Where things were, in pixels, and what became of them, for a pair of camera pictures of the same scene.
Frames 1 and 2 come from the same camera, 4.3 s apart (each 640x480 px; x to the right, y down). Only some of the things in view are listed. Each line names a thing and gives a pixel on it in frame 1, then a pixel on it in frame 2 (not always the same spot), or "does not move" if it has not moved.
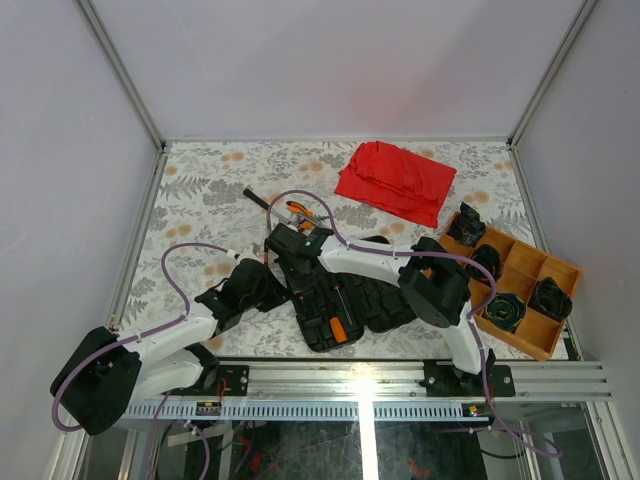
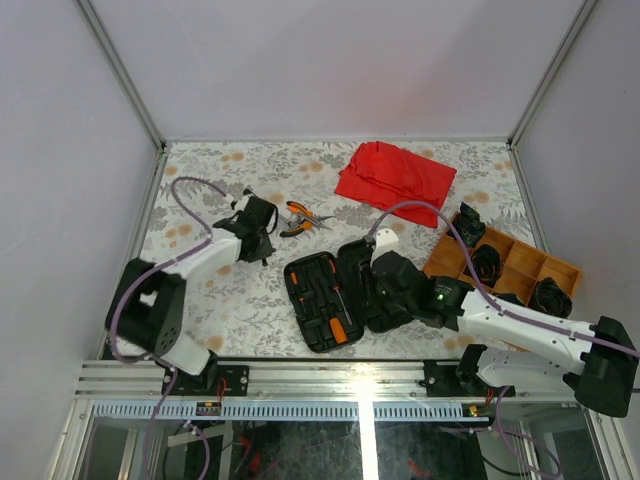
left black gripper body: x=270 y=296 -> x=265 y=249
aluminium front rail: x=375 y=391 does not move
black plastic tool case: x=336 y=310 does not move
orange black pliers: x=306 y=214 does not move
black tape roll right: x=551 y=300 does not move
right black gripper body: x=289 y=274 -> x=379 y=296
